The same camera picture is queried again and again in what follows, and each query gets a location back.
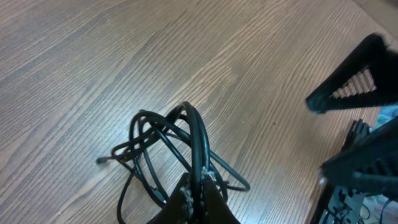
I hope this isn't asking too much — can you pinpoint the black USB cable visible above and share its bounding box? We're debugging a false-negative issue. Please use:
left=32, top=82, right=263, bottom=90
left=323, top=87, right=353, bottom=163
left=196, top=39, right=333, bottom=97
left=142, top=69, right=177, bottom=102
left=129, top=101, right=251, bottom=212

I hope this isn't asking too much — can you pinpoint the thin black cable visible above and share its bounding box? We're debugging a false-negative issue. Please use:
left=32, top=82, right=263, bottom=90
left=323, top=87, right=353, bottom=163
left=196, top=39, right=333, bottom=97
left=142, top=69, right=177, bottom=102
left=95, top=124, right=193, bottom=224

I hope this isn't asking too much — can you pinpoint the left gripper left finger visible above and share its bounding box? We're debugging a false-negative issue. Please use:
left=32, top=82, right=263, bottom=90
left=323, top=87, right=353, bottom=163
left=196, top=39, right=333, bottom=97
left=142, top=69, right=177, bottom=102
left=147, top=173, right=190, bottom=224

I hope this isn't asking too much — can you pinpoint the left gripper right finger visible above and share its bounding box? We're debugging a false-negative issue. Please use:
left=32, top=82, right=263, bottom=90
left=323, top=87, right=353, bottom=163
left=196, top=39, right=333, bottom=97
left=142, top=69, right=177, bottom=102
left=200, top=167, right=240, bottom=224

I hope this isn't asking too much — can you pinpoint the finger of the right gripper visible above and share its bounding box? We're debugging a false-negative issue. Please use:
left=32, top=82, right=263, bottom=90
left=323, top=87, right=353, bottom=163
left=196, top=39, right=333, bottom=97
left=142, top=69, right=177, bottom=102
left=321, top=118, right=397, bottom=199
left=306, top=33, right=397, bottom=113

